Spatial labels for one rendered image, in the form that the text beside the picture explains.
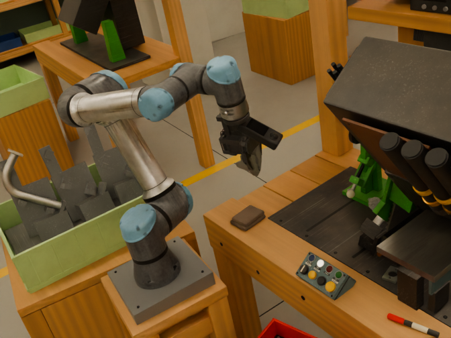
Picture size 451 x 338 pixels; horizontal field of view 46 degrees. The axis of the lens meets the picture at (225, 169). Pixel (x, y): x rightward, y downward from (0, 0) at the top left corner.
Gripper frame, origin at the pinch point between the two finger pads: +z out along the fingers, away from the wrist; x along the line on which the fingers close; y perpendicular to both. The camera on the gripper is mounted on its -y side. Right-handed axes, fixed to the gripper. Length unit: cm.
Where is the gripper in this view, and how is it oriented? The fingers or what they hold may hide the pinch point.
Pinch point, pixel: (258, 172)
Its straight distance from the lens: 150.0
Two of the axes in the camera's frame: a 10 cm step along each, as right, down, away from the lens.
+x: -4.4, 6.5, -6.2
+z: 2.4, 7.5, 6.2
